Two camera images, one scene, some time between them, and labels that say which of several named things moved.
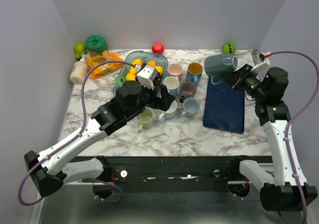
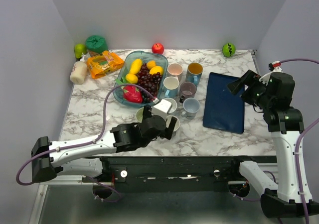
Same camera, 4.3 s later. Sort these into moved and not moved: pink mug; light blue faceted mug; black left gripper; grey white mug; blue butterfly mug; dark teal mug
Moved: black left gripper; dark teal mug
Not moved: light blue faceted mug; blue butterfly mug; grey white mug; pink mug
